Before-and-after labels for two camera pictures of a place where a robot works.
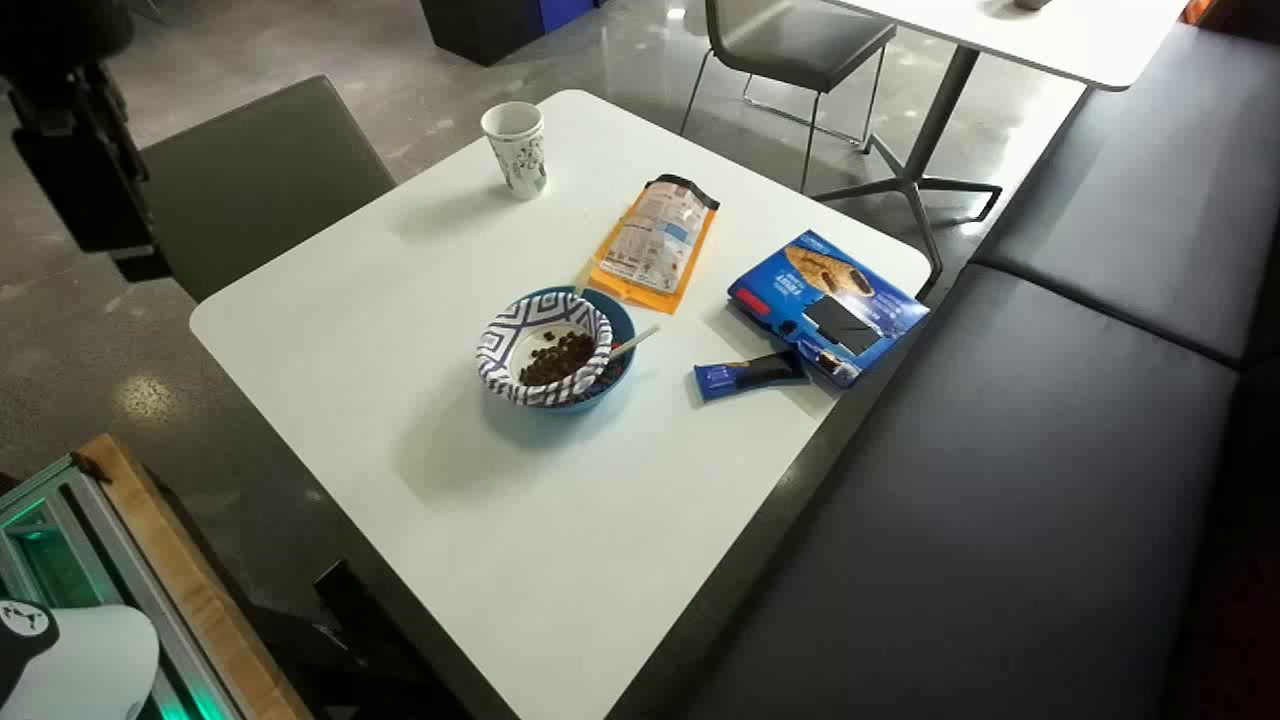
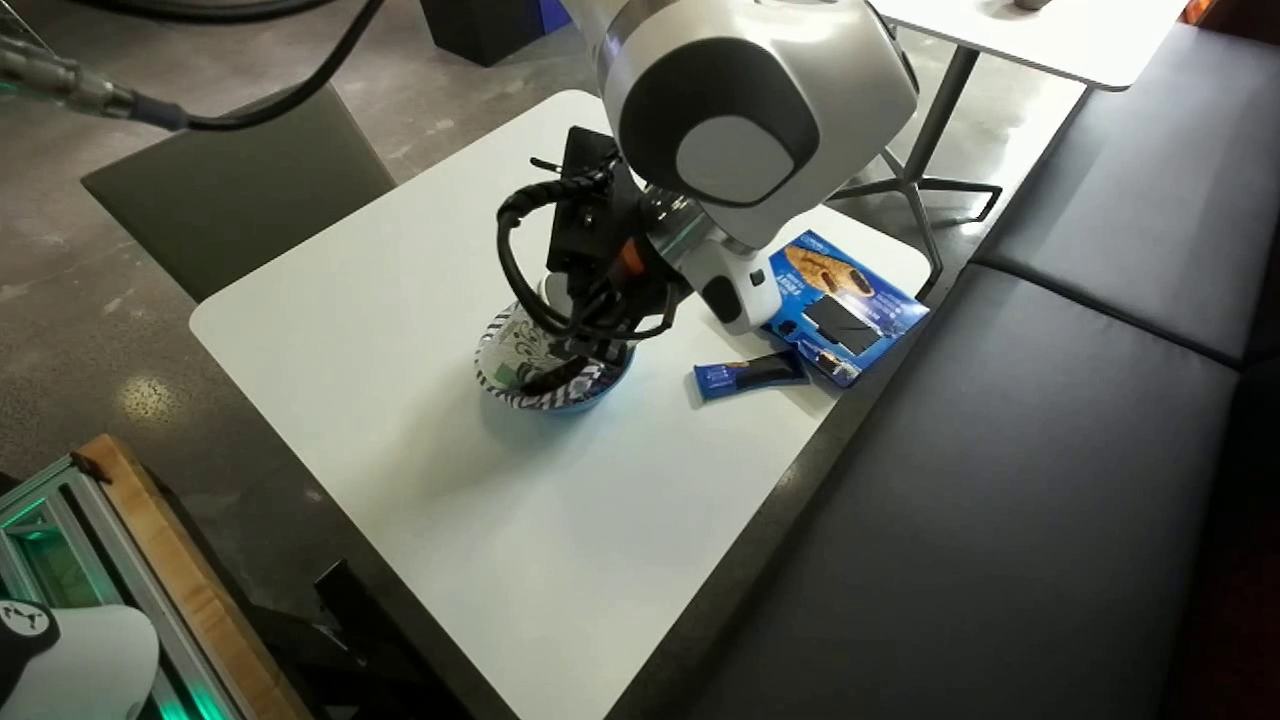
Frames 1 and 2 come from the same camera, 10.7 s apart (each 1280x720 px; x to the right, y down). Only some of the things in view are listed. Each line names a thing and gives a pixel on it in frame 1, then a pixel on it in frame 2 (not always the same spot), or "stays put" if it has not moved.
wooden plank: x=241 y=669 stays put
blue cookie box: x=833 y=309 stays put
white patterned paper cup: x=517 y=136 -> x=523 y=348
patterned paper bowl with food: x=542 y=344 stays put
